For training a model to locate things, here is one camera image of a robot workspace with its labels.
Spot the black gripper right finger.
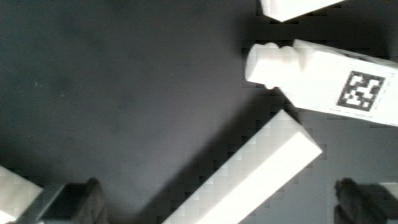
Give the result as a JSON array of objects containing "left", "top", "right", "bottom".
[{"left": 333, "top": 178, "right": 398, "bottom": 224}]

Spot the white leg right side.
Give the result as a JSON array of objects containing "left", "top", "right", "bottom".
[{"left": 245, "top": 39, "right": 398, "bottom": 127}]

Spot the white square tabletop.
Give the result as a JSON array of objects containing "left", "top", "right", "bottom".
[{"left": 259, "top": 0, "right": 342, "bottom": 22}]

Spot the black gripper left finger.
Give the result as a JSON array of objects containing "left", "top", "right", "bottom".
[{"left": 40, "top": 178, "right": 108, "bottom": 224}]

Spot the white U-shaped fence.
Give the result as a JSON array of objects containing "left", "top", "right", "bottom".
[{"left": 161, "top": 110, "right": 321, "bottom": 224}]

